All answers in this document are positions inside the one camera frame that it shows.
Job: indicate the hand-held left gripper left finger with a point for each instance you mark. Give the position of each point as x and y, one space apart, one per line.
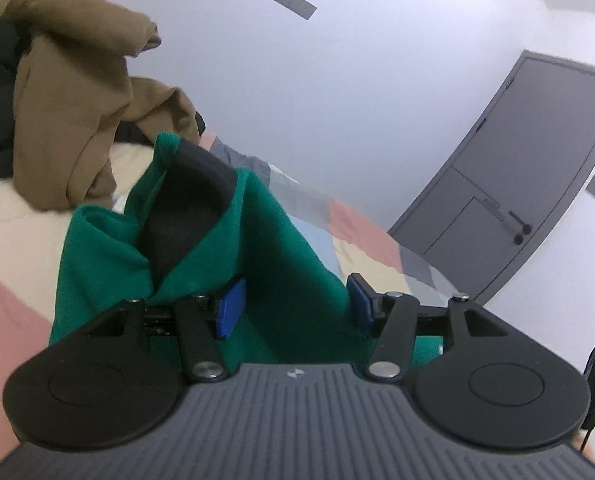
230 310

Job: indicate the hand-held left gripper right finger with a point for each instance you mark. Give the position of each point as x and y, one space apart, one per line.
360 305

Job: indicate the green jacket with cream lining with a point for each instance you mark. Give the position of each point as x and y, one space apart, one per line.
277 260

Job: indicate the grey door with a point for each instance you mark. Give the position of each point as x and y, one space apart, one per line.
527 135

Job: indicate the patchwork blanket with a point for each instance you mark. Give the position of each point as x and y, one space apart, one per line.
7 220

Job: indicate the brown garment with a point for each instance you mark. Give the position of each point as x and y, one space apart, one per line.
67 85

